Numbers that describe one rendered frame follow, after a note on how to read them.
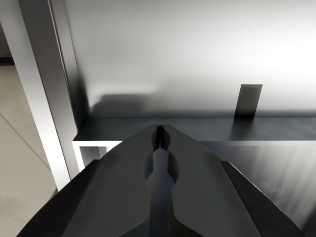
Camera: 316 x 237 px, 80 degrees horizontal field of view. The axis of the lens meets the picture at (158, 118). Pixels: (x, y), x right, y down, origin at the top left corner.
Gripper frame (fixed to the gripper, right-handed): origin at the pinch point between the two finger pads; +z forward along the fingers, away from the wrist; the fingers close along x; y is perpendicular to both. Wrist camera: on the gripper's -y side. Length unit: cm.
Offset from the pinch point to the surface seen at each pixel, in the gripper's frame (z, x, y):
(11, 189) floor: 91, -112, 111
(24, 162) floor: 91, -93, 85
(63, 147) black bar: 1.5, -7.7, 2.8
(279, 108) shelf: 3.5, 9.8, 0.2
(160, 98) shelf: 3.5, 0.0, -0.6
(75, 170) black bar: 1.4, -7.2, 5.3
